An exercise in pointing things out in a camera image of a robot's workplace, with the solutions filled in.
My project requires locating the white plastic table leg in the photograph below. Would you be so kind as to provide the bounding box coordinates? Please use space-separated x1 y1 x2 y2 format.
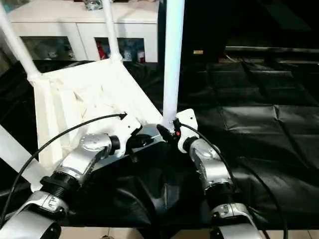
0 2 42 80
101 0 124 63
0 124 47 192
160 0 186 130

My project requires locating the white plastic table top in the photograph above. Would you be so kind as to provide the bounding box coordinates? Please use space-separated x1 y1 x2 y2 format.
29 58 172 192

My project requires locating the black mat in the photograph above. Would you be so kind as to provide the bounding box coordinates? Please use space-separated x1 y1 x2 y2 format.
0 59 319 230

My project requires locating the black cabinet gold label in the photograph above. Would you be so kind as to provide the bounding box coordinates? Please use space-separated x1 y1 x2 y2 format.
158 0 227 63

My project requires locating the black side table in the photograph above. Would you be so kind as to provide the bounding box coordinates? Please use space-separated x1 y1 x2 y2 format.
225 45 319 62

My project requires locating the white glass-door cabinet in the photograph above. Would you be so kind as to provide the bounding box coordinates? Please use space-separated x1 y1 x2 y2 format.
6 0 160 63

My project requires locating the dark grey bundle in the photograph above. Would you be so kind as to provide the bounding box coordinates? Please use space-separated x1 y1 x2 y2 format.
84 0 104 11

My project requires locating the grey curtain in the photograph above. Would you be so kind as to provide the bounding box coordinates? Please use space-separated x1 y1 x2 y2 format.
0 14 25 73

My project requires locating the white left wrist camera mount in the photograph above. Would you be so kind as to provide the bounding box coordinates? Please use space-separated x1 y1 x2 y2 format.
114 114 143 159

